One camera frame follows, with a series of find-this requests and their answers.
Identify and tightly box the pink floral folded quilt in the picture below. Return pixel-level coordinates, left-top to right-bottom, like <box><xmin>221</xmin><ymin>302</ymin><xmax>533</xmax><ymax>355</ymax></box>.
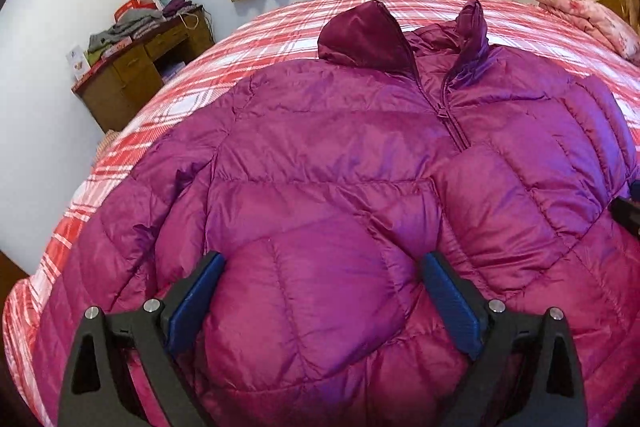
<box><xmin>536</xmin><ymin>0</ymin><xmax>639</xmax><ymax>65</ymax></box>

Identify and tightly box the red white plaid bedspread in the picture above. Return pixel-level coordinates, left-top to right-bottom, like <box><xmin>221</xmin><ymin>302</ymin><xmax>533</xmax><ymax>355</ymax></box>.
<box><xmin>2</xmin><ymin>0</ymin><xmax>639</xmax><ymax>426</ymax></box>

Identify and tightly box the purple puffer jacket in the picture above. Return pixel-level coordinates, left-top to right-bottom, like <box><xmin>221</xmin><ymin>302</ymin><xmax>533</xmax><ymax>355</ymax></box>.
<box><xmin>32</xmin><ymin>0</ymin><xmax>639</xmax><ymax>426</ymax></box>

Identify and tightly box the pile of clothes on desk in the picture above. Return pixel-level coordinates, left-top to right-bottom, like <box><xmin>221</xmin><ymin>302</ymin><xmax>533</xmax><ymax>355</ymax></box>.
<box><xmin>87</xmin><ymin>0</ymin><xmax>195</xmax><ymax>54</ymax></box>

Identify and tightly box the white card on desk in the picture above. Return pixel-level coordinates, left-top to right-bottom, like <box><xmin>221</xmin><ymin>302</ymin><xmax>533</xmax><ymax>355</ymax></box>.
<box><xmin>66</xmin><ymin>46</ymin><xmax>91</xmax><ymax>80</ymax></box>

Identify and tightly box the brown wooden desk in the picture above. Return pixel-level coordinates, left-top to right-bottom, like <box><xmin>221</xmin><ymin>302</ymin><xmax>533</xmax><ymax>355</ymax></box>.
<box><xmin>72</xmin><ymin>5</ymin><xmax>215</xmax><ymax>132</ymax></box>

